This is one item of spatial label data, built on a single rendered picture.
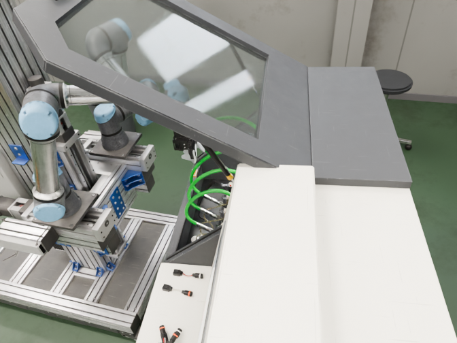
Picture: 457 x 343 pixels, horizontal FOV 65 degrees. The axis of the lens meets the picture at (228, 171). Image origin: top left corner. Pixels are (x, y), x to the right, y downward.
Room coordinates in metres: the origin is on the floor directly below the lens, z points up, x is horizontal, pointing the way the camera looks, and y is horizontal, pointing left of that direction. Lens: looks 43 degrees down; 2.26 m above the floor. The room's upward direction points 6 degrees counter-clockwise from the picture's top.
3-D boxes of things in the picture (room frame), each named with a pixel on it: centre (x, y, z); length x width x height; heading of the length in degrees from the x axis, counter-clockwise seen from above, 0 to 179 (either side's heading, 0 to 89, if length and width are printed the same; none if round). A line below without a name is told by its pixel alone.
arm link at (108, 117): (1.67, 0.62, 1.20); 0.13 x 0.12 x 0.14; 142
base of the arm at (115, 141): (1.67, 0.62, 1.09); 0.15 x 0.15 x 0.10
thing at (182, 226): (1.22, 0.23, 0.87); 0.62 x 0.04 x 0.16; 168
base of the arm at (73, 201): (1.20, 0.78, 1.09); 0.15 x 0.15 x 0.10
